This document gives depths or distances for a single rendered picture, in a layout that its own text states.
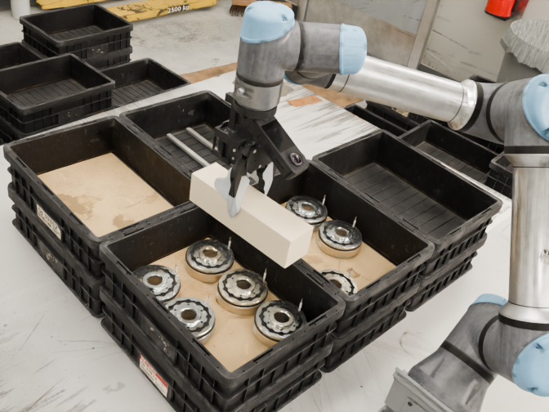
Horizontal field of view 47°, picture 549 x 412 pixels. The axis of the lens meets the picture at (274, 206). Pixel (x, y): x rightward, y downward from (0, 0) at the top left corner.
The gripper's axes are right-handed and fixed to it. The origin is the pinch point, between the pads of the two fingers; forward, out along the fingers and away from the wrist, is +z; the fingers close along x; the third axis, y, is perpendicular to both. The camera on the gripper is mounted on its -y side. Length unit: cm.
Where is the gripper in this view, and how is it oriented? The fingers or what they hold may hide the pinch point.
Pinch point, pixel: (249, 206)
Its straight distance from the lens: 113.4
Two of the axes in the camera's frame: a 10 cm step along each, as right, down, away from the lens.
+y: -7.4, -4.9, 4.7
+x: -6.6, 3.7, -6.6
